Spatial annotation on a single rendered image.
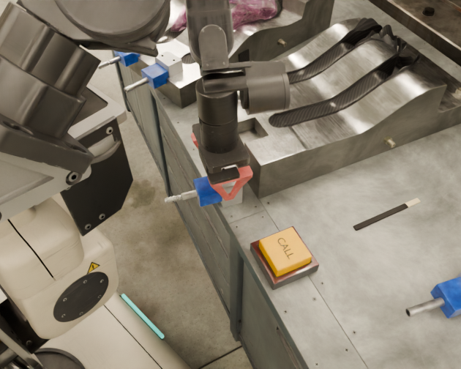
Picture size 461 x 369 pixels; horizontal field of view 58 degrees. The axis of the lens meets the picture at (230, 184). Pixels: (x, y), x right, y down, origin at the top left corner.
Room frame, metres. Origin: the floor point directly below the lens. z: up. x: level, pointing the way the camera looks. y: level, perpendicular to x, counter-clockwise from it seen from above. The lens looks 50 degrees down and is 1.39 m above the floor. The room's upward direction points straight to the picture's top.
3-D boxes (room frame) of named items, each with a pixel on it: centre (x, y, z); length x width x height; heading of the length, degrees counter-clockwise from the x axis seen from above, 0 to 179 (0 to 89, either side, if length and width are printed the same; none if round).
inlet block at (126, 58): (0.82, 0.24, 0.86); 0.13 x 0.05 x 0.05; 132
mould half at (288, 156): (0.68, -0.22, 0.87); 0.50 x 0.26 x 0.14; 115
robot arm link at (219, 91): (0.47, 0.01, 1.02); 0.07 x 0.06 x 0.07; 99
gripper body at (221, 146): (0.47, 0.02, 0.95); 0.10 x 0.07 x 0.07; 18
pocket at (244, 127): (0.54, -0.03, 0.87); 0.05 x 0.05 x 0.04; 25
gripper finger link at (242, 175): (0.44, 0.01, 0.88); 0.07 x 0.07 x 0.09; 18
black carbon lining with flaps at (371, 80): (0.68, -0.20, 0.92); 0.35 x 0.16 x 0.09; 115
